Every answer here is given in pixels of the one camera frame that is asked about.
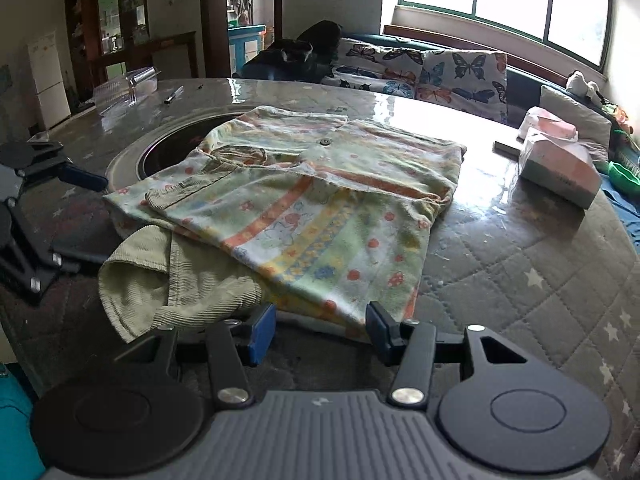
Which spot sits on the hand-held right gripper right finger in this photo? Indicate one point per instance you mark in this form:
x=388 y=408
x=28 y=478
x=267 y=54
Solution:
x=380 y=331

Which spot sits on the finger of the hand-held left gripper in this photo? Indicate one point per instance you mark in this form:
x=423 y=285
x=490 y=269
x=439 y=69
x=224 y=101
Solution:
x=85 y=180
x=75 y=256

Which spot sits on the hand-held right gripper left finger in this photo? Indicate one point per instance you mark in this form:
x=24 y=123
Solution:
x=261 y=332

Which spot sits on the patterned fleece jacket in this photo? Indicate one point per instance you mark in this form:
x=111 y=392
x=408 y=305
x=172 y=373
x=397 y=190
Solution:
x=325 y=220

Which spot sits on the round black induction cooktop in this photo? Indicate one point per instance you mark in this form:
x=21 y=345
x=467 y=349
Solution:
x=165 y=152

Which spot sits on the white refrigerator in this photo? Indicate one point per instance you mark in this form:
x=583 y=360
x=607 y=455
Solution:
x=47 y=80

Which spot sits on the clear plastic container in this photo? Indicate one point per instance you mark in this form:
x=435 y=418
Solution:
x=127 y=87

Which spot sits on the silver pen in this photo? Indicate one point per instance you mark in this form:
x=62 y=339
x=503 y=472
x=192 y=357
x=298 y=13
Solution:
x=173 y=95

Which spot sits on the wooden display cabinet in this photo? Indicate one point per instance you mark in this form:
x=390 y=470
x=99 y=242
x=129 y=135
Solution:
x=90 y=35

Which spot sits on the grey quilted star tablecloth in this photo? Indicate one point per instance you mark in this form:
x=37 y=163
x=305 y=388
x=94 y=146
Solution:
x=525 y=285

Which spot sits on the teal cloth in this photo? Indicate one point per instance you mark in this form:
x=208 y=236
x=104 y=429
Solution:
x=15 y=425

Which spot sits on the blue cabinet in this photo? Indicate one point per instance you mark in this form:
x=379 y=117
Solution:
x=247 y=45

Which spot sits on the small grey flat box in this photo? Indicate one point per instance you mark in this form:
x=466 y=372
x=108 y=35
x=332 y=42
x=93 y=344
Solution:
x=506 y=147

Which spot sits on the large tissue pack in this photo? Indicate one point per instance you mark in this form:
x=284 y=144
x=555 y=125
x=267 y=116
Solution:
x=555 y=165

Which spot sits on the dark clothing pile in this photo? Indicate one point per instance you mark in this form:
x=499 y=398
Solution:
x=295 y=55

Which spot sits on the butterfly print pillow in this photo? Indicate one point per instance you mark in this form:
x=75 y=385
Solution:
x=370 y=85
x=380 y=62
x=465 y=82

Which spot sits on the small tissue pack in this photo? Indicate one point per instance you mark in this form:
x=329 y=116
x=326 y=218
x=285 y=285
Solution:
x=545 y=120

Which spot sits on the green bowl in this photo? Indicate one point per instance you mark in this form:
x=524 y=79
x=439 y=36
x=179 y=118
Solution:
x=624 y=172

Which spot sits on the grey pillow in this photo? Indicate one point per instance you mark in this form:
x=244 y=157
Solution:
x=575 y=115

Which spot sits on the white plush toy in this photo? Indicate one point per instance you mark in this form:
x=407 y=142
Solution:
x=580 y=82

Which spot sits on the small stuffed animal toys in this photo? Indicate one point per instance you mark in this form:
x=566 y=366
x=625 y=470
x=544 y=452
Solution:
x=617 y=117

